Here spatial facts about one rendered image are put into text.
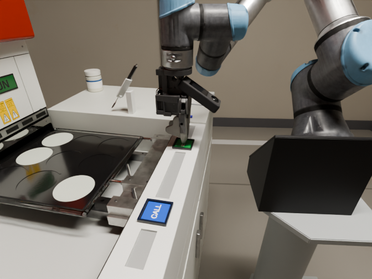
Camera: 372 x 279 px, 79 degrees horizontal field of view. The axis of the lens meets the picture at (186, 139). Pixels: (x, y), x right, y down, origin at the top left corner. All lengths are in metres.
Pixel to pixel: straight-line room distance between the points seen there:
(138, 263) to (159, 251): 0.04
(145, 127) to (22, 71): 0.45
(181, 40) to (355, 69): 0.36
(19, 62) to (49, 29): 2.18
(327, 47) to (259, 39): 2.15
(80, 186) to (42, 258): 0.17
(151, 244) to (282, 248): 0.52
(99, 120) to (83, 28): 2.10
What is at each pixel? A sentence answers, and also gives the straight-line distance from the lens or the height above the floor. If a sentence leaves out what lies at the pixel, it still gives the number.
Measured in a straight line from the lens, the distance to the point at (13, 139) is 0.93.
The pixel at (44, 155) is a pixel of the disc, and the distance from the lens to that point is 0.84.
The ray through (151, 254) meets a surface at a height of 0.96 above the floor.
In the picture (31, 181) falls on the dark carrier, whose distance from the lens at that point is 0.74.
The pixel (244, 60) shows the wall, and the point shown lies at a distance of 2.75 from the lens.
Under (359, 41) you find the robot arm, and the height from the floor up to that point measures 1.25.
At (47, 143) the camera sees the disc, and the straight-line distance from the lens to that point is 0.92.
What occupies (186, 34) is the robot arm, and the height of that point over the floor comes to 1.26.
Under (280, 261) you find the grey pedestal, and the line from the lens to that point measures 0.90.
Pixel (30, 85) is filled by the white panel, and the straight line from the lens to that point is 0.99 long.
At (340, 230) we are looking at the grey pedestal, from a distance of 0.72.
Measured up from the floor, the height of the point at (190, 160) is 0.96.
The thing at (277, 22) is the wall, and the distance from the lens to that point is 2.78.
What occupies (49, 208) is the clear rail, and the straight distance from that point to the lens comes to 0.63.
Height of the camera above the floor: 1.30
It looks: 30 degrees down
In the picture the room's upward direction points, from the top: straight up
